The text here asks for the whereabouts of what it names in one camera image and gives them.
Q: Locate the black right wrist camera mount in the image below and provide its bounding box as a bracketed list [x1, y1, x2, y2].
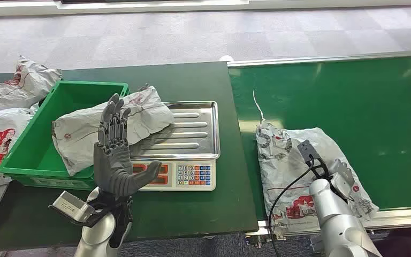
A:
[296, 139, 331, 180]

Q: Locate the black cable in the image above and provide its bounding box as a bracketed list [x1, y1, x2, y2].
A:
[268, 155, 316, 257]

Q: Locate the white thin strip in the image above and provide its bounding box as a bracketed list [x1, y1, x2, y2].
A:
[252, 88, 267, 125]

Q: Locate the white electronic scale body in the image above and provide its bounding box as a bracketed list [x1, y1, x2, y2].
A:
[131, 158, 217, 192]

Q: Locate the steel scale tray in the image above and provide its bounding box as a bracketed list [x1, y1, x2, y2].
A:
[129, 101, 222, 161]

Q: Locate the silver conveyor frame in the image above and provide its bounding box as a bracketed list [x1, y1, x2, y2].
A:
[226, 49, 411, 249]

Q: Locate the grey mailer package red print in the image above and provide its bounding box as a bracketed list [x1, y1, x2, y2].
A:
[255, 122, 380, 237]

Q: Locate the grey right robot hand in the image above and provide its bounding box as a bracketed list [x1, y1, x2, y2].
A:
[329, 158, 356, 203]

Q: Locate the white mailer package red print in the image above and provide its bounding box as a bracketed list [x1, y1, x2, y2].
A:
[0, 107, 38, 188]

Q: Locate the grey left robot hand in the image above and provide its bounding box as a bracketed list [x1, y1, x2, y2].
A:
[93, 93, 162, 199]

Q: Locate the green plastic bin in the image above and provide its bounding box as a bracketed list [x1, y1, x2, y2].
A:
[0, 80, 131, 191]

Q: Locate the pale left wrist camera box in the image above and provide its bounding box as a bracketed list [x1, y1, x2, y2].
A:
[49, 191, 97, 228]

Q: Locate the green conveyor belt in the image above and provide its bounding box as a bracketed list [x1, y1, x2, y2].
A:
[228, 55, 411, 221]

